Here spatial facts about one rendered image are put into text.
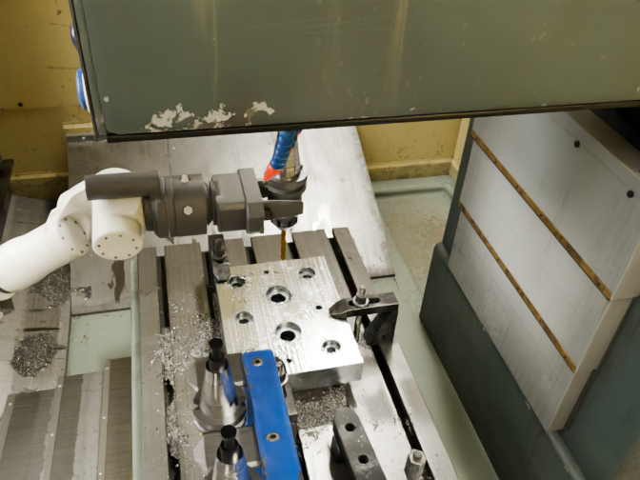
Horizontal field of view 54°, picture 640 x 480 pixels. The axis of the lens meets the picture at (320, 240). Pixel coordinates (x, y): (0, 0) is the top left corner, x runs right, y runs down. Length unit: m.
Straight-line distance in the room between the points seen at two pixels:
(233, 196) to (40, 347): 0.88
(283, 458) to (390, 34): 0.45
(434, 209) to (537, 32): 1.70
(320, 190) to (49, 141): 0.82
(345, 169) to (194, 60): 1.54
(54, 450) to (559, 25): 1.16
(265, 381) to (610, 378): 0.56
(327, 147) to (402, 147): 0.32
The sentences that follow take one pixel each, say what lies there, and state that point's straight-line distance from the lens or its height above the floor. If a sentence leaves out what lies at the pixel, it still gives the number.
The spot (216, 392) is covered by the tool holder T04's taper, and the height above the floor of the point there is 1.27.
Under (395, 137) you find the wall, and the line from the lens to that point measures 2.18.
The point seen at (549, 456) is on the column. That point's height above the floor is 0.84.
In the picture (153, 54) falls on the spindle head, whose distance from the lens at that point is 0.46.
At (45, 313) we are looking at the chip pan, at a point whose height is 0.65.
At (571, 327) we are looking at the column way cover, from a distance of 1.07.
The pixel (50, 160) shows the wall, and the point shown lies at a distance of 2.07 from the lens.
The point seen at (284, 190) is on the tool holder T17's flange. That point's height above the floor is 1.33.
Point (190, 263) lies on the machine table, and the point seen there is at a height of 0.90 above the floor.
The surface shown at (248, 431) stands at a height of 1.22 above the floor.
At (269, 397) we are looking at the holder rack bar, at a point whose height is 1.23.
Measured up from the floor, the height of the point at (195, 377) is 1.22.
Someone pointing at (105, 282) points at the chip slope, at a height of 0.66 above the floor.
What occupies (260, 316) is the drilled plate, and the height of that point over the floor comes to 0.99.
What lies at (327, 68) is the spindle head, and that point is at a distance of 0.48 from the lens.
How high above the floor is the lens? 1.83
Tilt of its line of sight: 39 degrees down
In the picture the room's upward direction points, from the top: 4 degrees clockwise
